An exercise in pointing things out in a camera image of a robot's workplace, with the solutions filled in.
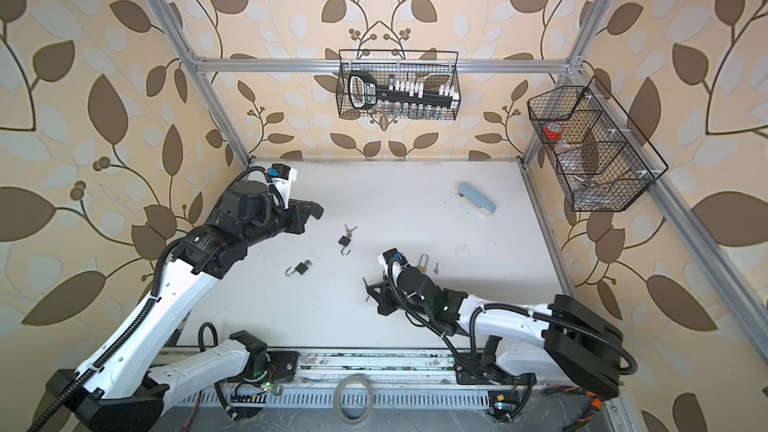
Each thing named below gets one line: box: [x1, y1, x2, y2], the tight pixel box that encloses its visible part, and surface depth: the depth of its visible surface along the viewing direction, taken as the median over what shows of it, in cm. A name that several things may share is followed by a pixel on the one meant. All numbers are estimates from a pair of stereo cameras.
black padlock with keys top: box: [338, 224, 358, 256], surface depth 100 cm
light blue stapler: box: [455, 182, 497, 217], surface depth 107 cm
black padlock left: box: [285, 260, 313, 277], surface depth 93 cm
